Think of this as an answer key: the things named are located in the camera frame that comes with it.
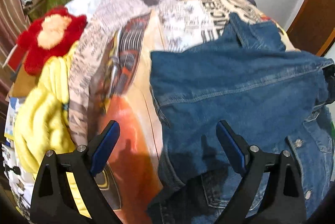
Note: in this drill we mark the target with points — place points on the wooden board stack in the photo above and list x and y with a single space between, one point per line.
23 84

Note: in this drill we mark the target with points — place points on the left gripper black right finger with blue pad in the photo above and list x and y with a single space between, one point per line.
283 200

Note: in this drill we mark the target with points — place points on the striped red curtain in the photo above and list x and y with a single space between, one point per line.
13 23

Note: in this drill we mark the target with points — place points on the red and white box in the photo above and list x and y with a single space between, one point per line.
14 59

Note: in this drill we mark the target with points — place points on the white cloth on bed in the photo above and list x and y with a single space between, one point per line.
86 0

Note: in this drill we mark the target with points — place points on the yellow knit blanket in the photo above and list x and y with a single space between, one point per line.
42 120

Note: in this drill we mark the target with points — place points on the red plush toy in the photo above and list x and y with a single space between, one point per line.
51 35

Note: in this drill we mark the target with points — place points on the newspaper print bed cover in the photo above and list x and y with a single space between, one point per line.
109 80

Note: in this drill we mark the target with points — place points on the brown wooden door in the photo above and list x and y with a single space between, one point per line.
312 29

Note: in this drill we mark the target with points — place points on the blue denim jacket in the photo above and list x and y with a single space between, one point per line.
275 99

